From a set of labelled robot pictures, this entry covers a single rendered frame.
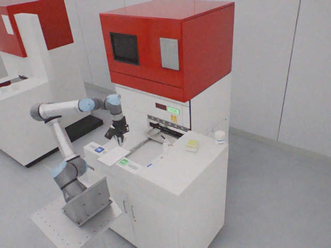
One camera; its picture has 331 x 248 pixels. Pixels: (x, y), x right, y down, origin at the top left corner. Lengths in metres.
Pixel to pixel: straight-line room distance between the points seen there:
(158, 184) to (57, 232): 0.66
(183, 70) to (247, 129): 2.04
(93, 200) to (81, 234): 0.20
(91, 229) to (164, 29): 1.35
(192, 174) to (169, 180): 0.15
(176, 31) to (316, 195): 2.20
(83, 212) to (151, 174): 0.47
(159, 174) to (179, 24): 0.97
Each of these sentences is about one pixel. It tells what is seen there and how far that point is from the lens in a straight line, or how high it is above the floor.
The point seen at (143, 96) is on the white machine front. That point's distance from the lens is 2.40.
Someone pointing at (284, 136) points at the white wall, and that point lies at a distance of 3.68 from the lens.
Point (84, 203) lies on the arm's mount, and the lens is 1.77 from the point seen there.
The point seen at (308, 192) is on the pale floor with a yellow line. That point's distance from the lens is 3.26.
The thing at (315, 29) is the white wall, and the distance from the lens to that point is 3.16.
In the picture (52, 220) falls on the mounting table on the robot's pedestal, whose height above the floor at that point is 0.82.
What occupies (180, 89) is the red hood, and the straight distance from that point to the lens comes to 2.03.
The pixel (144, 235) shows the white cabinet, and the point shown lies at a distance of 2.33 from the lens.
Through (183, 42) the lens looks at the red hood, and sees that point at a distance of 1.92.
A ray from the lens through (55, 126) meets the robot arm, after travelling 1.95.
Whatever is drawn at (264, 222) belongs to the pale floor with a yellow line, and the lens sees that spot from 2.87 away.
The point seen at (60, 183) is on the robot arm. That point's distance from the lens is 1.81.
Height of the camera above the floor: 2.17
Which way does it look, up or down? 31 degrees down
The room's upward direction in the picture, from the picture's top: 5 degrees counter-clockwise
